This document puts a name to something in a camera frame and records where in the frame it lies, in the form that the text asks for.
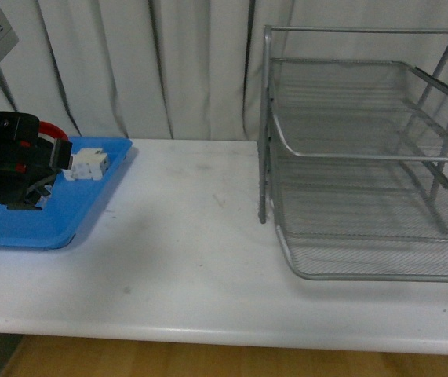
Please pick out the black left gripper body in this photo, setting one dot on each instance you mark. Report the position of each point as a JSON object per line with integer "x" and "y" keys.
{"x": 22, "y": 160}

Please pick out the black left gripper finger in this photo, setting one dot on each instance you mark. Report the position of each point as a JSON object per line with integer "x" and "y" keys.
{"x": 61, "y": 157}
{"x": 39, "y": 193}

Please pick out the red emergency stop button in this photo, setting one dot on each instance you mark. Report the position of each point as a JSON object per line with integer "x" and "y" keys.
{"x": 49, "y": 134}

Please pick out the silver mesh three-tier rack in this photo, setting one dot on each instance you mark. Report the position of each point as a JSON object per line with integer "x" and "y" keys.
{"x": 353, "y": 151}

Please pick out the white circuit breaker block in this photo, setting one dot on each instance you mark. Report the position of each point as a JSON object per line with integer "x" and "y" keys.
{"x": 88, "y": 164}

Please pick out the blue plastic tray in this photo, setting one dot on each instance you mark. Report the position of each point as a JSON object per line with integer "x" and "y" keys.
{"x": 54, "y": 226}

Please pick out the grey curtain backdrop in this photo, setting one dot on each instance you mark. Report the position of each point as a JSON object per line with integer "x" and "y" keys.
{"x": 164, "y": 69}

